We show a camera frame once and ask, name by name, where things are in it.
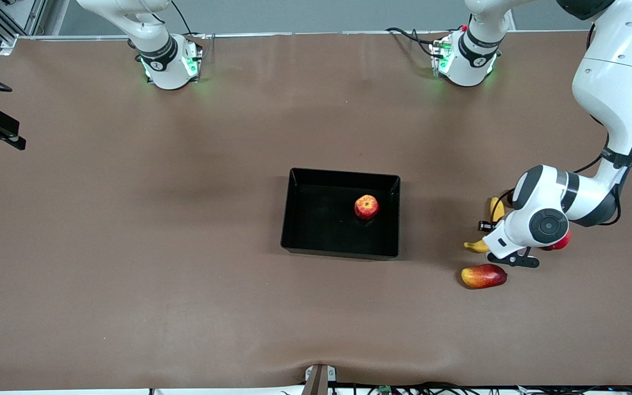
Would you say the yellow banana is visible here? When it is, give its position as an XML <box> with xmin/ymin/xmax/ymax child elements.
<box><xmin>463</xmin><ymin>196</ymin><xmax>507</xmax><ymax>254</ymax></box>

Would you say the red yellow apple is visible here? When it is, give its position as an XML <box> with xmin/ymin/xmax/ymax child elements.
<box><xmin>354</xmin><ymin>194</ymin><xmax>380</xmax><ymax>221</ymax></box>

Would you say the black plastic box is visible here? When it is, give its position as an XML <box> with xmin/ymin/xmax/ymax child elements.
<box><xmin>280</xmin><ymin>167</ymin><xmax>402</xmax><ymax>261</ymax></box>

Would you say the dark red apple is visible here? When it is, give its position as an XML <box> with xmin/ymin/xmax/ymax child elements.
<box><xmin>541</xmin><ymin>229</ymin><xmax>572</xmax><ymax>252</ymax></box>

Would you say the red yellow mango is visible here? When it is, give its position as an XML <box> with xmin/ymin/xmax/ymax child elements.
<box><xmin>461</xmin><ymin>263</ymin><xmax>508</xmax><ymax>290</ymax></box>

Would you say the aluminium frame profile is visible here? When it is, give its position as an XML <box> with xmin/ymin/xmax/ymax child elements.
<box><xmin>0</xmin><ymin>0</ymin><xmax>49</xmax><ymax>51</ymax></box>

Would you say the thin black arm base cable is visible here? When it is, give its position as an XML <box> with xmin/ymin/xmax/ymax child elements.
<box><xmin>171</xmin><ymin>0</ymin><xmax>208</xmax><ymax>55</ymax></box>

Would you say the table edge clamp bracket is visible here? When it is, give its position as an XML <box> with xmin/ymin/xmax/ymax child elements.
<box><xmin>304</xmin><ymin>364</ymin><xmax>337</xmax><ymax>395</ymax></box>

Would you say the silver table edge rail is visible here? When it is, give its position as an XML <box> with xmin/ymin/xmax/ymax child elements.
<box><xmin>1</xmin><ymin>30</ymin><xmax>624</xmax><ymax>42</ymax></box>

